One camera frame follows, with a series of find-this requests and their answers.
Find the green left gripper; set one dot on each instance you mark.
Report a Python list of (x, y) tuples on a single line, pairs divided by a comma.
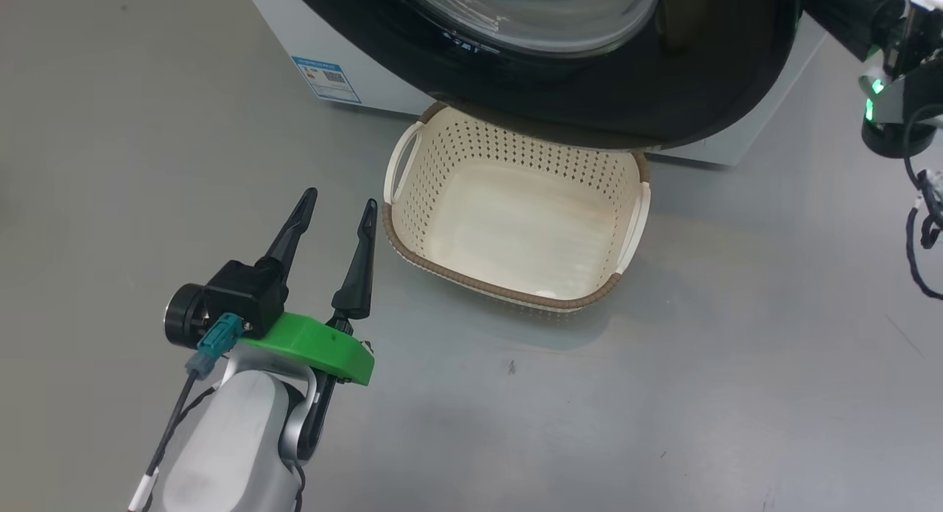
[(324, 346)]

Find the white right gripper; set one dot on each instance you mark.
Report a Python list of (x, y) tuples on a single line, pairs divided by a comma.
[(906, 99)]

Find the black round washing machine door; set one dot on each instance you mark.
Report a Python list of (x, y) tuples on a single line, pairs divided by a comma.
[(663, 92)]

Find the white washing machine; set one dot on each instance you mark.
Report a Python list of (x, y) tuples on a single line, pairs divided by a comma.
[(368, 70)]

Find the cream perforated laundry basket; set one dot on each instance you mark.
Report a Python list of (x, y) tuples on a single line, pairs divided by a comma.
[(516, 232)]

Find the blue white energy label sticker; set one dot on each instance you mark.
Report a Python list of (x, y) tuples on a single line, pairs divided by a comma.
[(325, 79)]

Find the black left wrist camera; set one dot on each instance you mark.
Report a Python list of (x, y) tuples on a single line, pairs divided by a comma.
[(243, 295)]

